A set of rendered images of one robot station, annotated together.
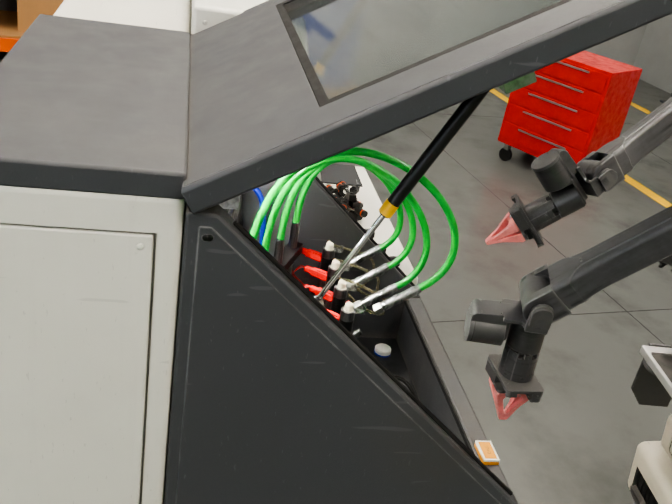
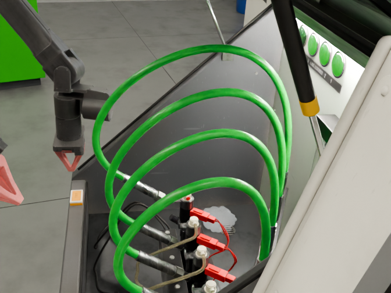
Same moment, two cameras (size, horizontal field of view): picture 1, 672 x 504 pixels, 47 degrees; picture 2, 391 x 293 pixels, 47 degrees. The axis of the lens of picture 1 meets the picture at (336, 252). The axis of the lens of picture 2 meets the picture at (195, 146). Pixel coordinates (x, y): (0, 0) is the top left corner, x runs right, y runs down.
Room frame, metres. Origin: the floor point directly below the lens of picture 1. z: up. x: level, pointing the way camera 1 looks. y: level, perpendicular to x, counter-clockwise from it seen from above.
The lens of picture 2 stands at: (1.97, -0.01, 1.66)
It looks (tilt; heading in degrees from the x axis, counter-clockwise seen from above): 30 degrees down; 182
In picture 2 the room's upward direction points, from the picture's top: 4 degrees clockwise
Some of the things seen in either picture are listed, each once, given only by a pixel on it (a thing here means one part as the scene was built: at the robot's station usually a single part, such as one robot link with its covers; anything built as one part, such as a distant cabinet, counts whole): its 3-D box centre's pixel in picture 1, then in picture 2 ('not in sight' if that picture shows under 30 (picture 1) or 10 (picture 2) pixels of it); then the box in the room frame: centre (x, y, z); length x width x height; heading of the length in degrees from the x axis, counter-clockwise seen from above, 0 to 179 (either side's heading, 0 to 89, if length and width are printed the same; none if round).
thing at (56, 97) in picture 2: (523, 332); (70, 104); (1.08, -0.32, 1.21); 0.07 x 0.06 x 0.07; 90
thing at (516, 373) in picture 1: (518, 363); (68, 128); (1.08, -0.33, 1.15); 0.10 x 0.07 x 0.07; 13
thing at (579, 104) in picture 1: (563, 115); not in sight; (5.47, -1.44, 0.43); 0.70 x 0.46 x 0.86; 48
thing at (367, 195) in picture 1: (349, 215); not in sight; (1.95, -0.02, 0.97); 0.70 x 0.22 x 0.03; 14
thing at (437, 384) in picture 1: (441, 408); (75, 288); (1.29, -0.27, 0.87); 0.62 x 0.04 x 0.16; 14
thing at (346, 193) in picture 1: (348, 196); not in sight; (1.98, -0.01, 1.01); 0.23 x 0.11 x 0.06; 14
